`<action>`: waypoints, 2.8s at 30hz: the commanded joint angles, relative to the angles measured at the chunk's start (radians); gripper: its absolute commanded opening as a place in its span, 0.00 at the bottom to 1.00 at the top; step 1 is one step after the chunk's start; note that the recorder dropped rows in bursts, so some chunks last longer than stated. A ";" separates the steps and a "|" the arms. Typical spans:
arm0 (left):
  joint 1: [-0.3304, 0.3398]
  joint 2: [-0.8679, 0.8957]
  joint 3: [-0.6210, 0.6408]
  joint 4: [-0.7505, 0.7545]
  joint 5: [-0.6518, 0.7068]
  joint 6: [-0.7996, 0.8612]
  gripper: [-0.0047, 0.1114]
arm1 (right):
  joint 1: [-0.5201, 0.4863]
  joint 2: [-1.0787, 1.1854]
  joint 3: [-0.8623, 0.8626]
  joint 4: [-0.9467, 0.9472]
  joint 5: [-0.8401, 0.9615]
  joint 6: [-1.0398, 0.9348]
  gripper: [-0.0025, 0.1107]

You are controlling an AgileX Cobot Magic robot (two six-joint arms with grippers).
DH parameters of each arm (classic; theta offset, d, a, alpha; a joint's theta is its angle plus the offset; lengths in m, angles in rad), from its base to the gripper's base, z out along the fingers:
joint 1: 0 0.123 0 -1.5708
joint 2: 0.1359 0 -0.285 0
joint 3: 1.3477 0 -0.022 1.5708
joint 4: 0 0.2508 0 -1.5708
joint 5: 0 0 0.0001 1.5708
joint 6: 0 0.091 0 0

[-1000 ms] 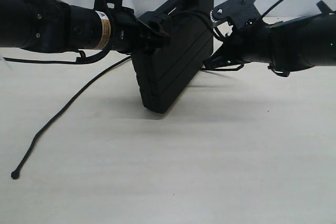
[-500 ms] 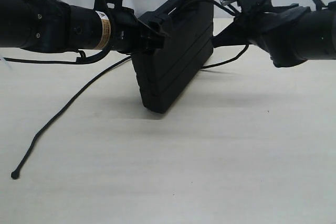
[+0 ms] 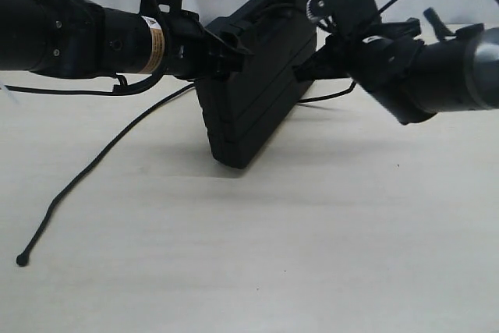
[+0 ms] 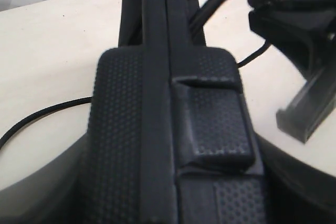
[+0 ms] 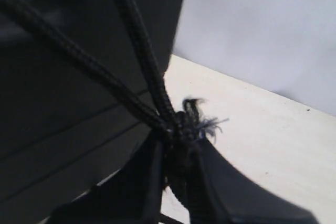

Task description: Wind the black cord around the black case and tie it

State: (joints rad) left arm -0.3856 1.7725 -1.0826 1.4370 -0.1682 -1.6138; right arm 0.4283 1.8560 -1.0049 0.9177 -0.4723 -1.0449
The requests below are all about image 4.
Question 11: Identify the black braided rope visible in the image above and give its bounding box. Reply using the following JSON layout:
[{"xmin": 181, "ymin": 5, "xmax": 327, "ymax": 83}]
[{"xmin": 0, "ymin": 0, "xmax": 284, "ymax": 151}]

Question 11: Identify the black plastic carrying case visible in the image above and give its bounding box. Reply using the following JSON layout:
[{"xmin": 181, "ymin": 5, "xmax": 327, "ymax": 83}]
[{"xmin": 78, "ymin": 0, "xmax": 273, "ymax": 223}]

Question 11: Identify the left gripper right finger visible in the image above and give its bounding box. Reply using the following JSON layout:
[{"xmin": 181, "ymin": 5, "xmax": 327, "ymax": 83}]
[{"xmin": 259, "ymin": 137, "xmax": 335, "ymax": 208}]

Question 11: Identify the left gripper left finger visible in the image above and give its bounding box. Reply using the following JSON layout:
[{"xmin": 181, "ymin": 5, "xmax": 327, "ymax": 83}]
[{"xmin": 1, "ymin": 135, "xmax": 87, "ymax": 223}]

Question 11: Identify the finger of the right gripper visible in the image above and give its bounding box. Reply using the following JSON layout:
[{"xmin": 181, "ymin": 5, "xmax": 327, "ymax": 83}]
[
  {"xmin": 248, "ymin": 0, "xmax": 335, "ymax": 77},
  {"xmin": 276, "ymin": 59, "xmax": 335, "ymax": 143}
]

